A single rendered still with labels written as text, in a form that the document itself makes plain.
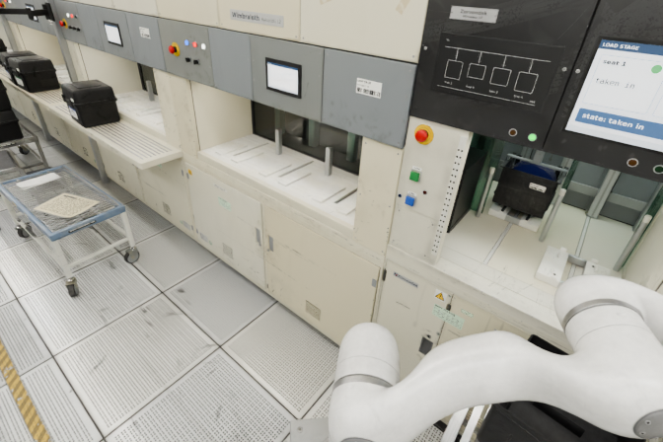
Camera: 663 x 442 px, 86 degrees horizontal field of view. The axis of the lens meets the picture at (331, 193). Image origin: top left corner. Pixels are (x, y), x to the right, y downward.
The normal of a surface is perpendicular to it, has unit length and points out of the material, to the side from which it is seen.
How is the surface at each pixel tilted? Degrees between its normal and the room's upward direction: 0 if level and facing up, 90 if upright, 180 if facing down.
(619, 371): 32
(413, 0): 90
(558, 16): 90
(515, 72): 90
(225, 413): 0
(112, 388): 0
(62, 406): 0
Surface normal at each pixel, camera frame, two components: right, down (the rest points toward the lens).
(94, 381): 0.05, -0.86
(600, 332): -0.69, -0.68
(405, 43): -0.63, 0.37
